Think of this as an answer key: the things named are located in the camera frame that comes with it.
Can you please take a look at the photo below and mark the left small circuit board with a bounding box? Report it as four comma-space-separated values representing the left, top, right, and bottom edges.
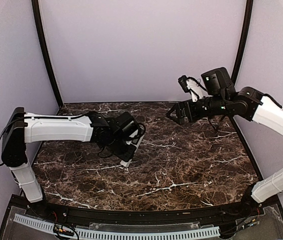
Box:
53, 224, 74, 237

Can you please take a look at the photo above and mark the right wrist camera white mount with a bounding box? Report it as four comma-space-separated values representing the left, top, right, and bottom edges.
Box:
178, 75, 206, 102

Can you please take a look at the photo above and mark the white remote control body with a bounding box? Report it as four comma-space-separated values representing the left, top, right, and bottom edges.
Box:
120, 137, 144, 168

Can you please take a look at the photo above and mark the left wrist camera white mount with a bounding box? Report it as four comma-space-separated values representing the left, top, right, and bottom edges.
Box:
126, 123, 146, 145

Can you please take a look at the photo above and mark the black corner frame post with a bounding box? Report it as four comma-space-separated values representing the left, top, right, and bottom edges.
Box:
231, 0, 254, 84
31, 0, 64, 108

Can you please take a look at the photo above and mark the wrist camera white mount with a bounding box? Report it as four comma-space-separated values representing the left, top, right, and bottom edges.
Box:
178, 75, 206, 102
126, 123, 146, 145

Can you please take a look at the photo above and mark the black right corner frame post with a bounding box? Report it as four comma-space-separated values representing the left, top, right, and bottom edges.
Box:
231, 0, 254, 84

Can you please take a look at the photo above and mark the black left corner frame post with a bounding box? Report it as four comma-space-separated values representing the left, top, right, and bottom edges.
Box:
31, 0, 64, 108

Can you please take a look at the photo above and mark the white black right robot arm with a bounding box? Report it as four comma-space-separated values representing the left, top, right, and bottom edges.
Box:
166, 67, 283, 217

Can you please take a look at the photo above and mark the white slotted cable duct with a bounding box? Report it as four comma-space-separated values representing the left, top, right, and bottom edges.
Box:
13, 213, 221, 240

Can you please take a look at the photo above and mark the small circuit board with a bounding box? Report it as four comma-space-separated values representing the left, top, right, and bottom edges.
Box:
241, 218, 260, 230
53, 224, 74, 237

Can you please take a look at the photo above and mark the black curved front table rail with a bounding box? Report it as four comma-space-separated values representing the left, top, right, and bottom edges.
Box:
28, 199, 258, 226

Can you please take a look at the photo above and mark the right small circuit board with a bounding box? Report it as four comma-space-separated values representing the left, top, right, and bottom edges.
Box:
241, 218, 260, 230

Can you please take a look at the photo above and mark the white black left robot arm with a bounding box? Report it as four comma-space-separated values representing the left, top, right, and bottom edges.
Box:
0, 107, 146, 218

